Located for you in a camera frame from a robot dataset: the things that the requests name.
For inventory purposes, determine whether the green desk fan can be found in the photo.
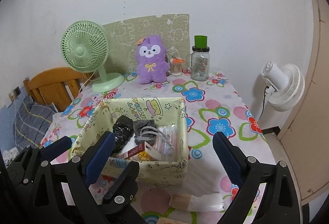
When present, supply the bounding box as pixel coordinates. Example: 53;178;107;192
61;21;124;93

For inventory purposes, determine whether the purple plush bunny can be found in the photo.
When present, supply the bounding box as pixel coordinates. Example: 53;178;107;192
135;35;169;85

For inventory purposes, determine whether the clear plastic zip bag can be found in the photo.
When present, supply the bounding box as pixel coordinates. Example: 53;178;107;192
154;124;178;162

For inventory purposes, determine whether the cartoon printed cardboard panel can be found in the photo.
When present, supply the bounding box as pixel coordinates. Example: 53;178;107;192
104;14;190;74

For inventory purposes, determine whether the grey plaid pillow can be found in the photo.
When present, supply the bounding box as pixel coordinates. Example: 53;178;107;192
13;101;56;152

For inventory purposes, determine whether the white standing fan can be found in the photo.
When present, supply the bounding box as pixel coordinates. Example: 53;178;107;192
256;61;305;120

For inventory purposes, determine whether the glass jar green lid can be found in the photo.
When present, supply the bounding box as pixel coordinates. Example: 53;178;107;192
186;35;210;81

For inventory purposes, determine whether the yellow cartoon snack pouch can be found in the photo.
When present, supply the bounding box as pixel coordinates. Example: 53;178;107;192
117;142;162;162

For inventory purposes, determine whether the floral tablecloth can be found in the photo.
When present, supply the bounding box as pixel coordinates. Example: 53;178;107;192
41;71;274;223

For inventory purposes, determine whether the yellow fabric storage basket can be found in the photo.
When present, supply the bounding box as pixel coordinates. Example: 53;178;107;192
72;97;189;186

